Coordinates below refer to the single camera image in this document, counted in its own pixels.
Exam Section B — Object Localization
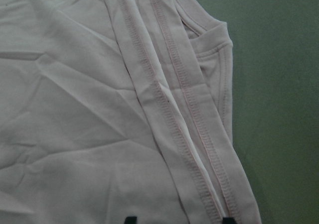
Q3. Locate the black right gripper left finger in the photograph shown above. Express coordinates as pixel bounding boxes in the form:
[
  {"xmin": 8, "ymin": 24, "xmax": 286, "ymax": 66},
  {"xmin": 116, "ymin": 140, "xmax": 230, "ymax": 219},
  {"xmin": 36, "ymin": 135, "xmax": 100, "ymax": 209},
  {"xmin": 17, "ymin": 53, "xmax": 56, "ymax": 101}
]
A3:
[{"xmin": 125, "ymin": 216, "xmax": 137, "ymax": 224}]

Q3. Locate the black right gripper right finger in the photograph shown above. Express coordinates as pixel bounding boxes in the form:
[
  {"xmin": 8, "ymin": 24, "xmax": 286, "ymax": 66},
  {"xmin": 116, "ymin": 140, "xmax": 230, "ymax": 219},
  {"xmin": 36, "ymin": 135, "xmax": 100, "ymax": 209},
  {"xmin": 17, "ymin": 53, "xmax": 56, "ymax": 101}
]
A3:
[{"xmin": 222, "ymin": 217, "xmax": 236, "ymax": 224}]

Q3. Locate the pink Snoopy t-shirt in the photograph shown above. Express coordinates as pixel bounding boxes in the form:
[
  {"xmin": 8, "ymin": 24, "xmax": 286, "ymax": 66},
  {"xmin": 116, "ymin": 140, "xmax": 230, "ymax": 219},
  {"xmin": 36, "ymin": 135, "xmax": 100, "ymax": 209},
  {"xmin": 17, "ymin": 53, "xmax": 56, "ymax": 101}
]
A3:
[{"xmin": 0, "ymin": 0, "xmax": 261, "ymax": 224}]

